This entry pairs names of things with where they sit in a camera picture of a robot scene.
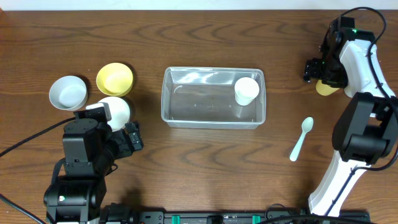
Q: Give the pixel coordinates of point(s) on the yellow bowl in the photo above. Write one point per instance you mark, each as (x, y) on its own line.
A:
(115, 79)

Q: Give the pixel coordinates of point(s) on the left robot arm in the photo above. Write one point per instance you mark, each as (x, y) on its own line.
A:
(91, 148)

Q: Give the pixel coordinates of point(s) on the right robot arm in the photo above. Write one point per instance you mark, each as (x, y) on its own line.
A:
(367, 129)

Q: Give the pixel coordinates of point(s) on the yellow cup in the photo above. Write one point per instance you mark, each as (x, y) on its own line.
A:
(325, 90)

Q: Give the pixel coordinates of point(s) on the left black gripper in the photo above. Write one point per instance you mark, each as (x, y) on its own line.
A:
(128, 148)

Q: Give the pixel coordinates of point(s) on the white cup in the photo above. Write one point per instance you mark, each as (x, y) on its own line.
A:
(245, 90)

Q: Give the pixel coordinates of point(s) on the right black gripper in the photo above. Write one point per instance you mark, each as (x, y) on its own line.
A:
(312, 68)

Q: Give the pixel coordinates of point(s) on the grey bowl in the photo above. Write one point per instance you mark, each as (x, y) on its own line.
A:
(68, 93)

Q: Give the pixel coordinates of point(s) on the clear plastic container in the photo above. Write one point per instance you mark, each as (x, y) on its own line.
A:
(203, 97)

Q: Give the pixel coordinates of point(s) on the white bowl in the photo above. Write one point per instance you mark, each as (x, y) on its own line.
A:
(120, 112)

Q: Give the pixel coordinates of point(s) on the pale green plastic spoon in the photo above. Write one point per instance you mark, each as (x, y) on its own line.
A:
(306, 126)

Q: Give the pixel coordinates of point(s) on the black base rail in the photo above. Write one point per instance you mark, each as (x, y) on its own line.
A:
(276, 213)

